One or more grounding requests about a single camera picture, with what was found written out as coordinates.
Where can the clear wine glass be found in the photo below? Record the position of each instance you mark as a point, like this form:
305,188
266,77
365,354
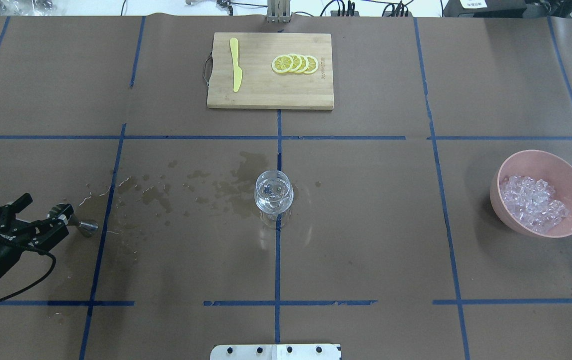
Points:
273,196

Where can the yellow plastic knife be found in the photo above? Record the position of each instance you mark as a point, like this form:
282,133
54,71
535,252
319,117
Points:
236,68

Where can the bamboo cutting board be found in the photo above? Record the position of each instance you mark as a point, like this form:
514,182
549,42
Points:
261,87

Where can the aluminium frame post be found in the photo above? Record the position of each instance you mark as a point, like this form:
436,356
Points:
279,11

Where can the steel double jigger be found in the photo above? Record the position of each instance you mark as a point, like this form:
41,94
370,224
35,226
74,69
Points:
72,218

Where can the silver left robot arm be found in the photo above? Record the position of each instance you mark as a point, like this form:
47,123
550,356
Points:
6,231

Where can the pink bowl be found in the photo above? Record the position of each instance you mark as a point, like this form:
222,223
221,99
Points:
537,164

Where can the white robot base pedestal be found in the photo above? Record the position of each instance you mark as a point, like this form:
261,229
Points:
292,351

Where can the clear ice cube pile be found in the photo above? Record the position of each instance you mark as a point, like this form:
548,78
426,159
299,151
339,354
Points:
533,203

